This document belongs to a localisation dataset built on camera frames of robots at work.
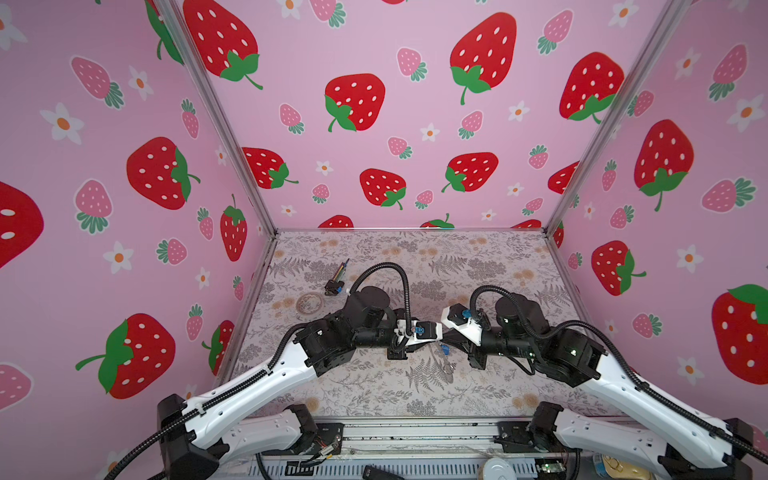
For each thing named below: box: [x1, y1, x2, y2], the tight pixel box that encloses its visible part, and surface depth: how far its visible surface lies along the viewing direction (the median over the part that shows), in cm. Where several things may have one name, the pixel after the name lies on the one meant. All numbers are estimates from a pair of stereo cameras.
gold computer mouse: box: [593, 453, 652, 480], surface depth 67 cm
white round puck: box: [483, 457, 517, 480], surface depth 66 cm
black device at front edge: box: [362, 464, 406, 480], surface depth 72 cm
